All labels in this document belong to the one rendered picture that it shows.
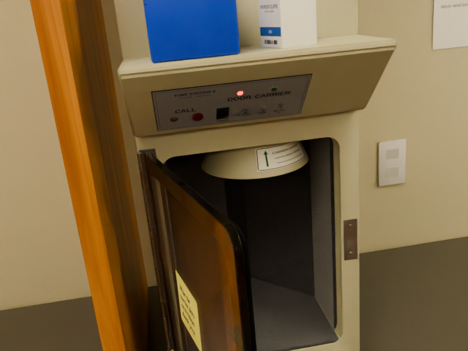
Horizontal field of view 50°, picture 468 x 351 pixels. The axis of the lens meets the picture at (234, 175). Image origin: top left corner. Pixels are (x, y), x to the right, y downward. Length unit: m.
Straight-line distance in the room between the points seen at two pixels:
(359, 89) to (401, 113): 0.61
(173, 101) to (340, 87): 0.21
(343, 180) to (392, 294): 0.46
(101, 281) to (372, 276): 0.72
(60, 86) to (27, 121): 0.57
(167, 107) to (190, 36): 0.10
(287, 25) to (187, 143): 0.21
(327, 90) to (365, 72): 0.05
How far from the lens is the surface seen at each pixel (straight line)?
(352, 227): 0.80
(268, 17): 0.62
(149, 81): 0.57
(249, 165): 0.74
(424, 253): 1.33
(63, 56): 0.59
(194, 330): 0.63
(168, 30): 0.56
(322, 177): 0.83
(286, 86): 0.62
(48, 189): 1.19
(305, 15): 0.62
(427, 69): 1.28
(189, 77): 0.57
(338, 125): 0.74
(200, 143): 0.70
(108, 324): 0.71
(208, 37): 0.57
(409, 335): 1.05
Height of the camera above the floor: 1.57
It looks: 19 degrees down
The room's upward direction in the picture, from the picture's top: 5 degrees counter-clockwise
